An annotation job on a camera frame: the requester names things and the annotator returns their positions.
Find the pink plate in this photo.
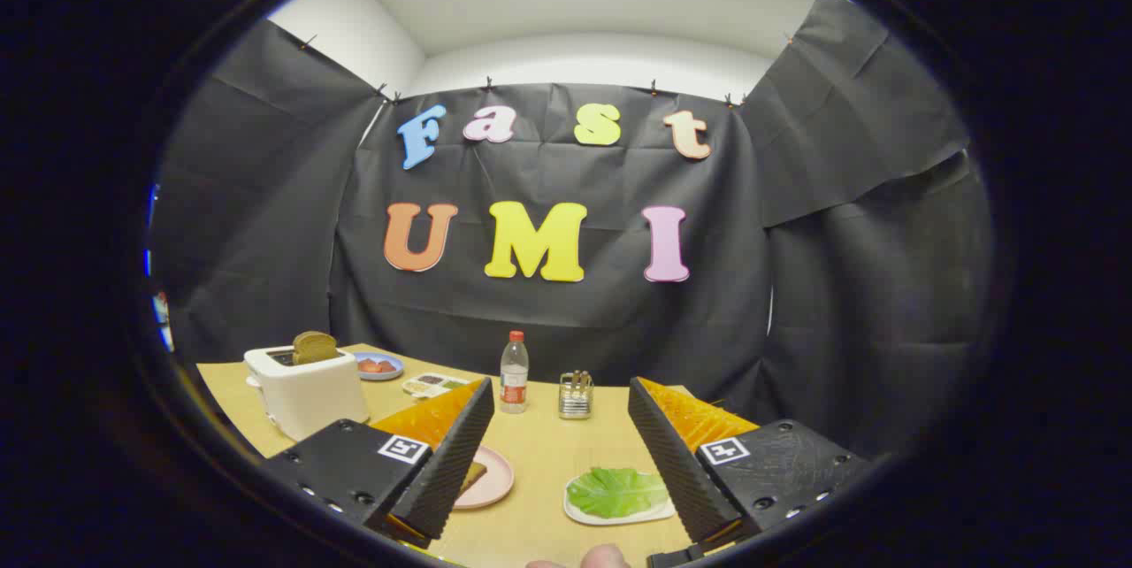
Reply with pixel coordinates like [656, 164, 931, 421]
[453, 446, 515, 510]

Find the black backdrop cloth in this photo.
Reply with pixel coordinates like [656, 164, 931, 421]
[146, 0, 996, 463]

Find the blue plate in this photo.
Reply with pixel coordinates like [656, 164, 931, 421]
[354, 352, 405, 381]

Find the toasted brown bread slice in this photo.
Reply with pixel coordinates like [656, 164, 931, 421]
[293, 331, 340, 365]

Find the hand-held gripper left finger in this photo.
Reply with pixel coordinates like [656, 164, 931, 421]
[259, 378, 496, 549]

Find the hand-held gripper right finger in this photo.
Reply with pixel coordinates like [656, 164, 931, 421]
[628, 376, 872, 551]

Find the white rectangular plate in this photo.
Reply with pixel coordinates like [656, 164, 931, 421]
[564, 467, 677, 526]

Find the green lettuce leaf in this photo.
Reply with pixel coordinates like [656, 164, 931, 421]
[567, 466, 670, 518]

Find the white divided condiment tray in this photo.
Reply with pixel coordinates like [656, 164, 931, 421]
[402, 372, 471, 399]

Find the clear red-capped water bottle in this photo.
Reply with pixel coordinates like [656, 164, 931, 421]
[500, 330, 530, 414]

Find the white toaster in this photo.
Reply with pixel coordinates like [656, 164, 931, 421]
[244, 342, 371, 442]

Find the metal wire utensil holder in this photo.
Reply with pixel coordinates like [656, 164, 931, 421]
[559, 370, 594, 420]

